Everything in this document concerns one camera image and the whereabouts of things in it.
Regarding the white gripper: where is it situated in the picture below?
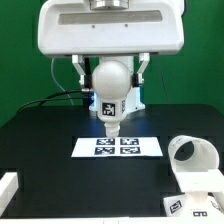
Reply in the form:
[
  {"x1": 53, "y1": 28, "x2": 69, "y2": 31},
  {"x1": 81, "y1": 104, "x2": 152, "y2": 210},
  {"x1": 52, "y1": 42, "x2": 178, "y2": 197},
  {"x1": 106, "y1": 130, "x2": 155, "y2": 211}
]
[{"x1": 38, "y1": 0, "x2": 184, "y2": 89}]

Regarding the white lamp bulb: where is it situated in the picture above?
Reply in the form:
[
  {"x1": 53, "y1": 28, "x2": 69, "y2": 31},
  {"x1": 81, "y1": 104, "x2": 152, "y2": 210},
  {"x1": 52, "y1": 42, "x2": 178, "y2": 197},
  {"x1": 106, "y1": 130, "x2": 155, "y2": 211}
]
[{"x1": 92, "y1": 61, "x2": 131, "y2": 138}]

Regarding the white lamp base with tags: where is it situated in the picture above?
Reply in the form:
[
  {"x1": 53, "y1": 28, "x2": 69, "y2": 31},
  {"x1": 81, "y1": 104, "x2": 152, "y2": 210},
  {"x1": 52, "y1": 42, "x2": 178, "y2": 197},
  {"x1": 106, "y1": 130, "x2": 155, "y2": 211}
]
[{"x1": 163, "y1": 169, "x2": 224, "y2": 218}]

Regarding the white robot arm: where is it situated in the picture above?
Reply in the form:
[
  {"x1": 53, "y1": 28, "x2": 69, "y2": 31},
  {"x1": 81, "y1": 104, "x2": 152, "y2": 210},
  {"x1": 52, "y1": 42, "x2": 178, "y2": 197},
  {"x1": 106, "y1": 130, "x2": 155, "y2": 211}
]
[{"x1": 38, "y1": 0, "x2": 185, "y2": 121}]

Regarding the white cylindrical lamp shade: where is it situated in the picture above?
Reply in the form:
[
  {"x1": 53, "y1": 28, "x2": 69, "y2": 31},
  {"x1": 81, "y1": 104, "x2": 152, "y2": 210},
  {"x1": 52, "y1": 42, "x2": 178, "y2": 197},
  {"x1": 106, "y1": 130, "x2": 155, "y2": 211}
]
[{"x1": 168, "y1": 135, "x2": 220, "y2": 173}]

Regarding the white sheet with tags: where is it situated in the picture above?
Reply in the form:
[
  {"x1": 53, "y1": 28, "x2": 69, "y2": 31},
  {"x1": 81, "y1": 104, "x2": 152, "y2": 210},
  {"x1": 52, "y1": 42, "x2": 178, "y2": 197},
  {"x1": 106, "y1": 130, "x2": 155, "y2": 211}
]
[{"x1": 72, "y1": 137, "x2": 163, "y2": 158}]

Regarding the black cable on table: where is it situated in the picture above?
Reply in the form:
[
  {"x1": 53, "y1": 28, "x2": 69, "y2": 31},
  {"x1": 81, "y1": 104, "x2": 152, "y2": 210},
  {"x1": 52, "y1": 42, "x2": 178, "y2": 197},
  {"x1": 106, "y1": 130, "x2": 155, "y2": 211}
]
[{"x1": 16, "y1": 88, "x2": 96, "y2": 114}]

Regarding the white left corner bracket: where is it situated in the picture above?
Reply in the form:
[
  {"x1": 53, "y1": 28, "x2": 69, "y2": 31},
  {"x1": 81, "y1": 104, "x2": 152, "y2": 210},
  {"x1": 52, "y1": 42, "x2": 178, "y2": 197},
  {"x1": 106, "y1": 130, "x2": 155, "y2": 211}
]
[{"x1": 0, "y1": 172, "x2": 19, "y2": 217}]

